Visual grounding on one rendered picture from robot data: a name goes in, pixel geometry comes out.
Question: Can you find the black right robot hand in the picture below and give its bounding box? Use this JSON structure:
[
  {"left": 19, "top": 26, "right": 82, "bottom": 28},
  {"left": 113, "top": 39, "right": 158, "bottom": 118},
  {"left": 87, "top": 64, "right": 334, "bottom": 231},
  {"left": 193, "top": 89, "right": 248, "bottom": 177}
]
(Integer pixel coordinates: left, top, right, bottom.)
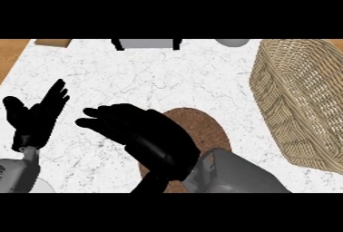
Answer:
[{"left": 73, "top": 102, "right": 202, "bottom": 194}]

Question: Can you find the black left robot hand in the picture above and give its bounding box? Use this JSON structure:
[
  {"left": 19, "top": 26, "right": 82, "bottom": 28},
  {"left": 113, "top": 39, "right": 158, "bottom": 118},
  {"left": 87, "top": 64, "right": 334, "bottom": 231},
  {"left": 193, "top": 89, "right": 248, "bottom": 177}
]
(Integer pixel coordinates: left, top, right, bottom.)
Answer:
[{"left": 1, "top": 78, "right": 71, "bottom": 153}]

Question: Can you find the brown round placemat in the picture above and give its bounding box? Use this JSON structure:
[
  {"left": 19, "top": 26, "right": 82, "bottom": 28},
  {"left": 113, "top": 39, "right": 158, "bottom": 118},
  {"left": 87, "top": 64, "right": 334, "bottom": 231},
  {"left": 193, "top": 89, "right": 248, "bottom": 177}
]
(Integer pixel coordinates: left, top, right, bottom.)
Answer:
[{"left": 137, "top": 107, "right": 233, "bottom": 194}]

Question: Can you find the tan wicker basket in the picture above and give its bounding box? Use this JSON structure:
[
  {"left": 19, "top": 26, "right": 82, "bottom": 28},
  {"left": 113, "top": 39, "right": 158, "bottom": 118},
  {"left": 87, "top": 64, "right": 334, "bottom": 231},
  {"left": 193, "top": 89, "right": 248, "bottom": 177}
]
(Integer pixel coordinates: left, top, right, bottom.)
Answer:
[{"left": 248, "top": 39, "right": 343, "bottom": 176}]

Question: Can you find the brown wooden board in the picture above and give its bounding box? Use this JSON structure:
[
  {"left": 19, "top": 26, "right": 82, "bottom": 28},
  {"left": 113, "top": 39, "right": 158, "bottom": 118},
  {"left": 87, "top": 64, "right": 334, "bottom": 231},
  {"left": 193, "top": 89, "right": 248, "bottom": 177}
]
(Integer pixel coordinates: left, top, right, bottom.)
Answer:
[{"left": 34, "top": 39, "right": 73, "bottom": 49}]

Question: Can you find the grey appliance with black legs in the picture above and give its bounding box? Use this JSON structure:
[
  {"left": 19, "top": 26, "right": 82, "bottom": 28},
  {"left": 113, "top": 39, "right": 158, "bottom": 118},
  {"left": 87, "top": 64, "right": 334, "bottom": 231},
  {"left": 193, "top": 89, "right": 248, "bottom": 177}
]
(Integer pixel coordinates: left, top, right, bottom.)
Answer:
[{"left": 109, "top": 39, "right": 183, "bottom": 52}]

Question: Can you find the pale grey round object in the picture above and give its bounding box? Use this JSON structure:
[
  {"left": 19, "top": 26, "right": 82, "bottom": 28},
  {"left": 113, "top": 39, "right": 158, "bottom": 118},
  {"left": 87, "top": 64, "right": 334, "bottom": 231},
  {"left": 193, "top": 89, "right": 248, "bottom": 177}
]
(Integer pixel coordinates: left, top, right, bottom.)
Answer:
[{"left": 214, "top": 39, "right": 251, "bottom": 48}]

